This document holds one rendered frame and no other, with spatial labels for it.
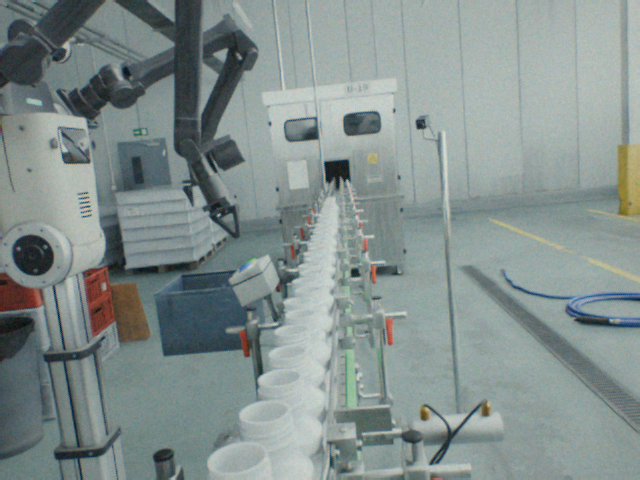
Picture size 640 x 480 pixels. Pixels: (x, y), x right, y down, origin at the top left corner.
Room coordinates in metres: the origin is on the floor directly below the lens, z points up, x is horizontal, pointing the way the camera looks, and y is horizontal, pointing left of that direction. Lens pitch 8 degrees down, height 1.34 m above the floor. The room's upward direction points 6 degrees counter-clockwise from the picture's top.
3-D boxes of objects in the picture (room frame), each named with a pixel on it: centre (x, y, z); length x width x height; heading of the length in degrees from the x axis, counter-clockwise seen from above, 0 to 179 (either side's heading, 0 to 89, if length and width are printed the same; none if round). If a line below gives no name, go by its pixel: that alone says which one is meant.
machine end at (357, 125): (6.77, -0.30, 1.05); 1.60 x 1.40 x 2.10; 177
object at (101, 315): (4.08, 1.90, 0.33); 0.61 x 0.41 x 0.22; 0
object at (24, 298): (3.38, 1.84, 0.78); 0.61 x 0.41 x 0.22; 4
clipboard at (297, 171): (6.02, 0.16, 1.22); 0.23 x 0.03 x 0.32; 87
